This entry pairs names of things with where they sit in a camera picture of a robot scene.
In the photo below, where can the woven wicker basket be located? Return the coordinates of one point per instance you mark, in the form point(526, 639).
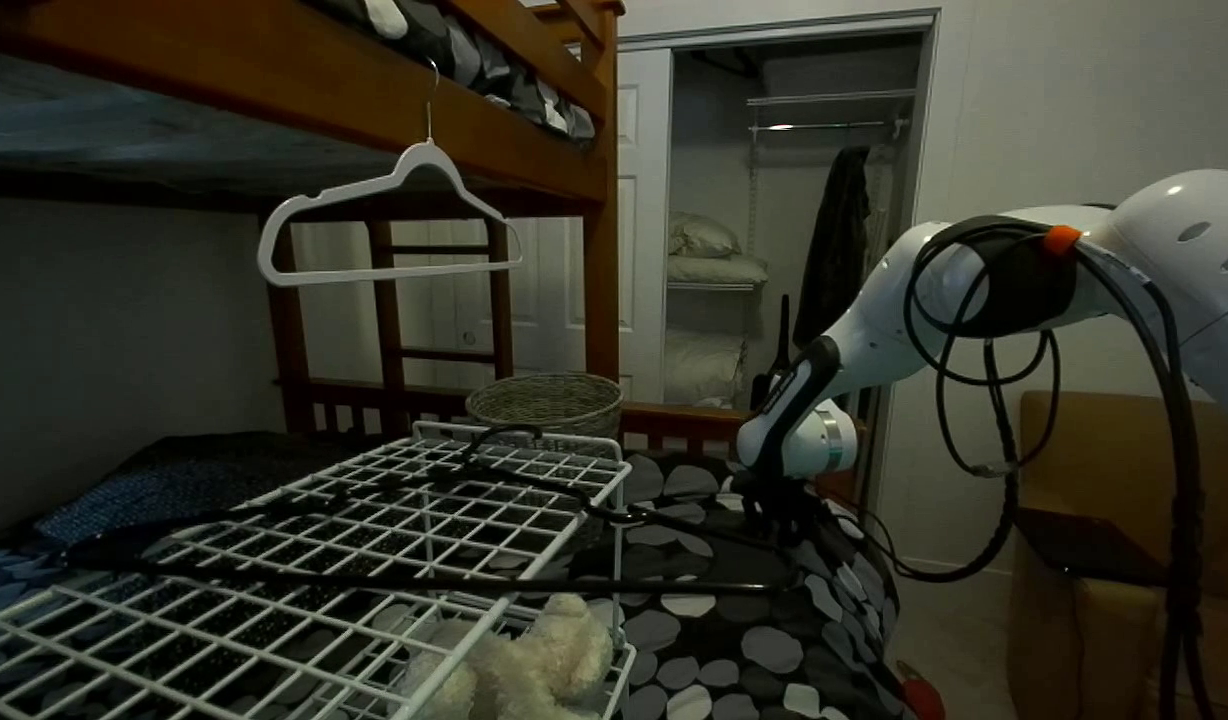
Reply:
point(553, 401)

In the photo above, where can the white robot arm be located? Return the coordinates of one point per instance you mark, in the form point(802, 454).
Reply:
point(993, 276)

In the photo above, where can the brown armchair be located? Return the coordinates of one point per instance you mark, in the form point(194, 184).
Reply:
point(1085, 618)

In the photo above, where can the wooden bunk bed frame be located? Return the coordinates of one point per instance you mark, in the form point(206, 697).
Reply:
point(109, 339)

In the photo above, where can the cream plush toy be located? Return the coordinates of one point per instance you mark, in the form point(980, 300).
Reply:
point(553, 670)

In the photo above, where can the dark hanging jacket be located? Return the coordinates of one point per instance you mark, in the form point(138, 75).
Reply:
point(836, 247)

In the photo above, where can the blue folded blanket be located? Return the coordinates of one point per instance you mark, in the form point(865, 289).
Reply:
point(166, 482)

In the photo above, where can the black grey dotted blanket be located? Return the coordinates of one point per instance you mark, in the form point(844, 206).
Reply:
point(738, 625)

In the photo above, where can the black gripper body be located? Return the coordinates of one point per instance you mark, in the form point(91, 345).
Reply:
point(776, 506)

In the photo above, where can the white wire rack shelf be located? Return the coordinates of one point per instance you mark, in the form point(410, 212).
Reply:
point(312, 596)

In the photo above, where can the white folded closet bedding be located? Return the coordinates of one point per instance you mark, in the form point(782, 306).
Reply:
point(714, 292)

